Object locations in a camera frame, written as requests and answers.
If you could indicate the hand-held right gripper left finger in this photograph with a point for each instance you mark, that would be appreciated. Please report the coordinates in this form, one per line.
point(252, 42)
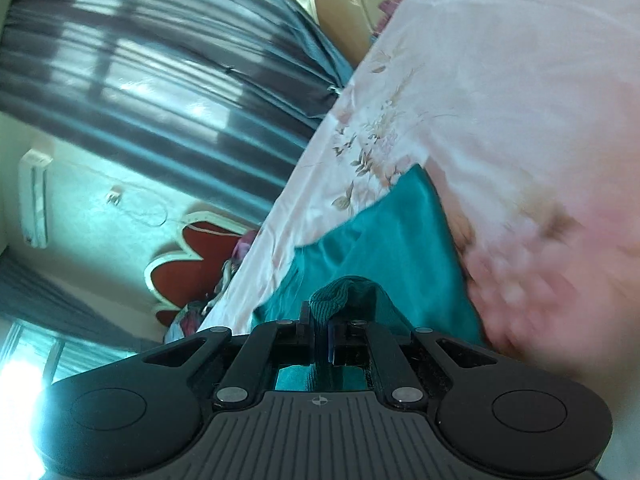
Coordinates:
point(300, 335)

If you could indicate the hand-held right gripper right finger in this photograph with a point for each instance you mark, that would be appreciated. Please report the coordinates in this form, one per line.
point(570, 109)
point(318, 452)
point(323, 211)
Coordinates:
point(331, 345)

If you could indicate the teal long-sleeve sweatshirt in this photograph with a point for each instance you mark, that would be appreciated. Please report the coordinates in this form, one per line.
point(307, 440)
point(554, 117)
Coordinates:
point(390, 240)

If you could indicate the pile of clothes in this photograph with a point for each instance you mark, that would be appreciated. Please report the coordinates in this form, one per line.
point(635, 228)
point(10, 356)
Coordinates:
point(190, 320)

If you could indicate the red headboard with white trim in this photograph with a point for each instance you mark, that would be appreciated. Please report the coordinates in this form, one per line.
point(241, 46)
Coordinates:
point(190, 270)

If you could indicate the narrow grey-blue curtain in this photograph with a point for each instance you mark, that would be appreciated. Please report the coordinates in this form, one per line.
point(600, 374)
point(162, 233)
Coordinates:
point(50, 300)

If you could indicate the window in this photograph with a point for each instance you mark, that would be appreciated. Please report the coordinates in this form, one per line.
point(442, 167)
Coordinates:
point(30, 360)

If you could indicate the white air conditioner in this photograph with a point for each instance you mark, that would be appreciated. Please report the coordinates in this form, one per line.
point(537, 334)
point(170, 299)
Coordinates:
point(34, 200)

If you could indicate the bed with pink floral sheet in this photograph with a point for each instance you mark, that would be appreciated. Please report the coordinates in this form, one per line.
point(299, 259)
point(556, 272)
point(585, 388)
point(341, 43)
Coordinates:
point(500, 85)

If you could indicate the wide grey-blue curtain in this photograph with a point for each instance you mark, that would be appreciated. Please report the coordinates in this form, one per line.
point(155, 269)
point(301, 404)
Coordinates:
point(150, 60)

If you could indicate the cream round headboard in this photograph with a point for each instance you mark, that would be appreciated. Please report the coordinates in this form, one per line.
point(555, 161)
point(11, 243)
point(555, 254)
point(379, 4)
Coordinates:
point(345, 10)

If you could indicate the purple blanket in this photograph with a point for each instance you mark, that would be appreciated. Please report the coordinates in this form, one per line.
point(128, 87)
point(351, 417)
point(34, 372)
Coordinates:
point(392, 5)

